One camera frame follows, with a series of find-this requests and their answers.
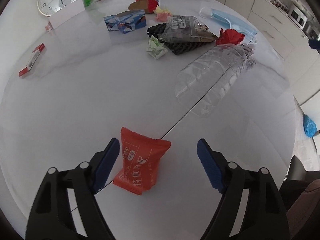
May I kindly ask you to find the red white medicine box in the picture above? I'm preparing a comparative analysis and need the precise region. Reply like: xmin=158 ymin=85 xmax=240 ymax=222
xmin=18 ymin=43 xmax=45 ymax=77

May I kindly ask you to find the white paper card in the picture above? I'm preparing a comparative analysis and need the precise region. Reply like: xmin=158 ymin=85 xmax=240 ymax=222
xmin=49 ymin=0 xmax=85 ymax=29

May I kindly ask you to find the small red white item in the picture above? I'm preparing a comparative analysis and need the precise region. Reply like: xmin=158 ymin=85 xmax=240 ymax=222
xmin=45 ymin=22 xmax=53 ymax=32

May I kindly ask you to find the blue plastic bag on floor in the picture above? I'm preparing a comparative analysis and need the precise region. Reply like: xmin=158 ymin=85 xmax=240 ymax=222
xmin=303 ymin=115 xmax=317 ymax=138

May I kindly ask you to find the clear snack bag with label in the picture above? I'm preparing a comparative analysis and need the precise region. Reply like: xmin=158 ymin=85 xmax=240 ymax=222
xmin=159 ymin=15 xmax=214 ymax=42

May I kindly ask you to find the green paper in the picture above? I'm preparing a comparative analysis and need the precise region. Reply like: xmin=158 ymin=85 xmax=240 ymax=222
xmin=146 ymin=35 xmax=168 ymax=60

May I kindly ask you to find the pink crumpled paper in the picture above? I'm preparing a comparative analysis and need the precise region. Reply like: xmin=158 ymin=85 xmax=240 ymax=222
xmin=156 ymin=12 xmax=172 ymax=22

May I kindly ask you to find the yellow paper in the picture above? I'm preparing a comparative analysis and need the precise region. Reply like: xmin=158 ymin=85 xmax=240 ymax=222
xmin=153 ymin=5 xmax=172 ymax=15

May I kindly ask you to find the orange snack packet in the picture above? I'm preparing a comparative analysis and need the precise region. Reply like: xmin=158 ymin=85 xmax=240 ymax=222
xmin=113 ymin=127 xmax=171 ymax=195

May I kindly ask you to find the blue face mask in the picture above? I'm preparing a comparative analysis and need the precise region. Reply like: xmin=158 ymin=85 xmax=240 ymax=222
xmin=199 ymin=7 xmax=258 ymax=44

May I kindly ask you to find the red and brown cardboard box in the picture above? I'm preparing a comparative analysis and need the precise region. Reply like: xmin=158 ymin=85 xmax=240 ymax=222
xmin=128 ymin=0 xmax=159 ymax=14

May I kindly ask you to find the red paper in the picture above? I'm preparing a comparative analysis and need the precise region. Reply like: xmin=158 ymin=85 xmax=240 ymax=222
xmin=216 ymin=28 xmax=245 ymax=45

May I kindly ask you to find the black mesh pouch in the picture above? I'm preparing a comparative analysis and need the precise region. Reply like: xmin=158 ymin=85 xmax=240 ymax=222
xmin=146 ymin=23 xmax=218 ymax=55

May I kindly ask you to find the clear plastic bottle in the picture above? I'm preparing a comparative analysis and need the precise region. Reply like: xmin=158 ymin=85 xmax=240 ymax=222
xmin=175 ymin=44 xmax=255 ymax=118

